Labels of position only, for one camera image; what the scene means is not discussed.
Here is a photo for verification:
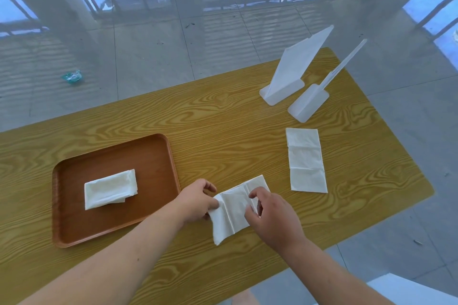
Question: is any person's right hand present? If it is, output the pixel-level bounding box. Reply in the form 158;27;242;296
244;186;308;255

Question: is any person's left hand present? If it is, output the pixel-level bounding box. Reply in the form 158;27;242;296
171;178;219;227

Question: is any brown wooden tray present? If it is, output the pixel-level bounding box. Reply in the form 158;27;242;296
52;133;181;249

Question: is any person's right forearm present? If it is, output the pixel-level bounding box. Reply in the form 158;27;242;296
282;238;394;305

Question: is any person's left forearm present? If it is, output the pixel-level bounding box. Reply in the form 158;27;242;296
18;203;187;305

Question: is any person's leg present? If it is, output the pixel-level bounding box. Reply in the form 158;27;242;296
231;290;259;305

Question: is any white plastic upright stand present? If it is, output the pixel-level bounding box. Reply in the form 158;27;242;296
259;25;334;106
287;38;368;123

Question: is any teal crumpled wrapper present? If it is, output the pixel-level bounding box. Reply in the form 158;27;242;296
60;70;83;84

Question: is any grey metal window railing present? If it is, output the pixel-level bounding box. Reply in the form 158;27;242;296
0;0;458;62

